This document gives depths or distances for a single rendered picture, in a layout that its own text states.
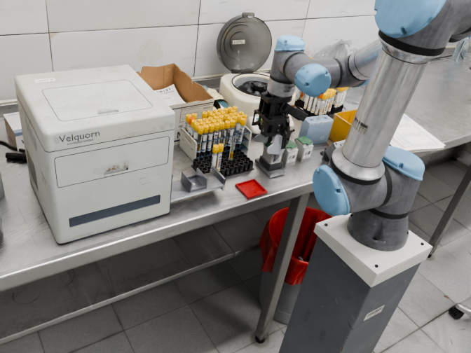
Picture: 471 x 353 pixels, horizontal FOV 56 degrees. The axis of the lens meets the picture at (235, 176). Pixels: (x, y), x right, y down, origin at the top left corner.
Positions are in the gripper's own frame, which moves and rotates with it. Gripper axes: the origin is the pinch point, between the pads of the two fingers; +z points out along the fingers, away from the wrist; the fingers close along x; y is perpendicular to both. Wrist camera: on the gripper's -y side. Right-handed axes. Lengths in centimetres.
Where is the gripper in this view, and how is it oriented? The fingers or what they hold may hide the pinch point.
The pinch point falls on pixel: (272, 152)
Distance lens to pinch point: 135.8
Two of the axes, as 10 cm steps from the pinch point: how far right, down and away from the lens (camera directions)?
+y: -8.5, 2.0, -4.8
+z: -1.4, 8.1, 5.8
